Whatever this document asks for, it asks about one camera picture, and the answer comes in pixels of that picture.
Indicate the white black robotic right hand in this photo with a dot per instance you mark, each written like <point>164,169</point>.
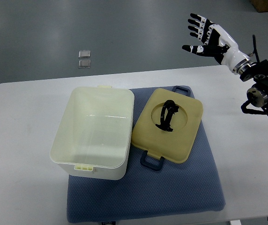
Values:
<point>216,43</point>

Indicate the yellow storage box lid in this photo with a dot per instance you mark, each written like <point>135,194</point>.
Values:
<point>167,127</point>

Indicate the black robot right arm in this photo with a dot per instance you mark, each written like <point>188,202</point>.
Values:
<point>257,95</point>

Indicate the white storage box base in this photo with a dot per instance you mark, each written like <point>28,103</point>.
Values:
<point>93,138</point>

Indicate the upper metal floor plate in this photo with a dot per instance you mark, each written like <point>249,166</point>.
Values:
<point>84,54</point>

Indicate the metal floor plate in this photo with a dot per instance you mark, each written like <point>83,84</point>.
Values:
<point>84,54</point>
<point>84,64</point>

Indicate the lower metal floor plate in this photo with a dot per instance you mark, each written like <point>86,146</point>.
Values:
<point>84,64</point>

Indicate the blue quilted mat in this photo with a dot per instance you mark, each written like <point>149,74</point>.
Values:
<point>190,187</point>

